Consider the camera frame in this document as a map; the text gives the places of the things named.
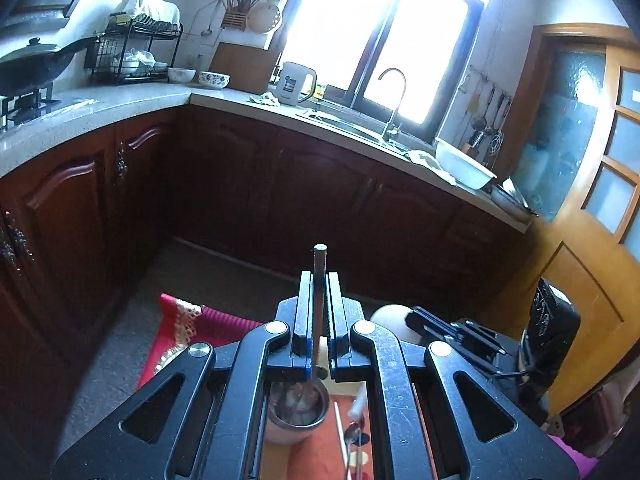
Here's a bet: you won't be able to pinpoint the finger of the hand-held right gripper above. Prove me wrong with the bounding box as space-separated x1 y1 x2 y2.
412 306 483 335
405 312 511 361

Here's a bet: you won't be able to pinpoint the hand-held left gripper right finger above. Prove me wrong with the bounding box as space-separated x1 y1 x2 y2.
327 271 581 480

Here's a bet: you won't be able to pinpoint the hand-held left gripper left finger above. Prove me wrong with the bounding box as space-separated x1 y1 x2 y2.
52 271 316 480

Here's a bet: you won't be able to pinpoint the metal spoon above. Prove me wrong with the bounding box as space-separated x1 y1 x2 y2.
311 243 330 381
346 421 362 480

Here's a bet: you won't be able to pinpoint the wooden chopstick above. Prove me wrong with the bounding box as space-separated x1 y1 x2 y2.
334 400 349 480

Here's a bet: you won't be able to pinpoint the steel bowl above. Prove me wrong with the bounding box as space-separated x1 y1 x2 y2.
264 380 332 448

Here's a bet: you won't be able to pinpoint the hanging kitchen utensils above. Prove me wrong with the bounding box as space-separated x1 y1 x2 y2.
462 65 513 161

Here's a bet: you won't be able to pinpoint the printed patchwork blanket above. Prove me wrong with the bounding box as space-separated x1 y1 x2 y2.
137 293 376 480

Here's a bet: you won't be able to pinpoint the dark wooden kitchen cabinet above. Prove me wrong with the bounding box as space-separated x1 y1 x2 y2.
0 105 531 461

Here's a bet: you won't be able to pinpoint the wooden door with frosted glass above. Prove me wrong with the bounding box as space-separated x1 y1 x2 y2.
500 22 640 411

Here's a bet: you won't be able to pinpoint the pale dish cloth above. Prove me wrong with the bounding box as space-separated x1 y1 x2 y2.
407 149 457 186

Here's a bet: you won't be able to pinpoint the white plastic basin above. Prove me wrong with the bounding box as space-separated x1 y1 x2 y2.
434 137 497 190

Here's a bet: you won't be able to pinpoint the steel kitchen sink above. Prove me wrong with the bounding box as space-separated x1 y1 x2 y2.
295 105 411 153

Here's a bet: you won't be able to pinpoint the curved metal faucet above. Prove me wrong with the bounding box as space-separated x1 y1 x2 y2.
378 67 407 143

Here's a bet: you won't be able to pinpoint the white electric kettle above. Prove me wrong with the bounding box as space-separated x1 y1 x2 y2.
274 61 318 107

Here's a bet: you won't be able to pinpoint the patterned white bowl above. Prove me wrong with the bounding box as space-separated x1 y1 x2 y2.
198 71 231 90

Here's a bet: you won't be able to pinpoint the wooden cutting board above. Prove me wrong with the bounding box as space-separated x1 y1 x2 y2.
209 42 282 95

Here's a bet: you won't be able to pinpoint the speckled stone countertop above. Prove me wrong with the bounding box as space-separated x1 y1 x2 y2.
0 82 531 233

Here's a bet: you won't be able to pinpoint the kitchen window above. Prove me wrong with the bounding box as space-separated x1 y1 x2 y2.
280 0 496 141

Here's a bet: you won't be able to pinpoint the hanging metal ladle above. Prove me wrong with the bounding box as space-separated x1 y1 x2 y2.
200 0 221 37

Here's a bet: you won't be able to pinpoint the black dish rack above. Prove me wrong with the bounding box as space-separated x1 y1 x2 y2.
90 17 183 87

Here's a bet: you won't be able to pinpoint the white cloth on rack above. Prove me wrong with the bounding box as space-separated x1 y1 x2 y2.
116 0 181 26

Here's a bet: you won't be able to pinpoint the gas stove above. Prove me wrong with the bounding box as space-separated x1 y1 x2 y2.
0 87 63 131

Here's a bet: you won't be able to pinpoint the black wok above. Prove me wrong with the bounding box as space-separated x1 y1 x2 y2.
0 37 96 97

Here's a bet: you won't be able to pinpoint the glass wok lid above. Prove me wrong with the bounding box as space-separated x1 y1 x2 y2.
0 37 62 64

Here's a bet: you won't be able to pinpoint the wall chopstick holder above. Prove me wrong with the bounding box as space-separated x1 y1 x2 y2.
220 0 263 31

